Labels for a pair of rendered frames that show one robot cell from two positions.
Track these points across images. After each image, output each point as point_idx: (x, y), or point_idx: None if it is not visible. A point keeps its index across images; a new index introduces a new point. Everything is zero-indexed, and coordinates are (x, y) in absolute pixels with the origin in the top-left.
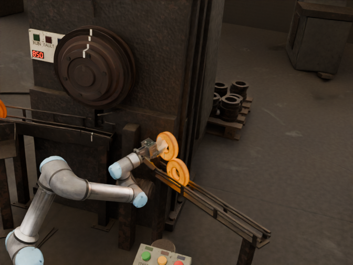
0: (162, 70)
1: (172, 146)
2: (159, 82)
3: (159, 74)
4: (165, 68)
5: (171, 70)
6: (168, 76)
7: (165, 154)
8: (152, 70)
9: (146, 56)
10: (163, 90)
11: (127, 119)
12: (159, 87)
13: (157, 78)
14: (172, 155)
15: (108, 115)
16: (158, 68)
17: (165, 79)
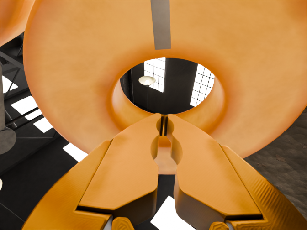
0: (272, 170)
1: (82, 139)
2: (292, 153)
3: (283, 168)
4: (259, 169)
5: (246, 161)
6: (257, 154)
7: (137, 46)
8: (303, 183)
9: (302, 207)
10: (290, 134)
11: None
12: (298, 144)
13: (295, 164)
14: (36, 86)
15: None
16: (280, 178)
17: (270, 154)
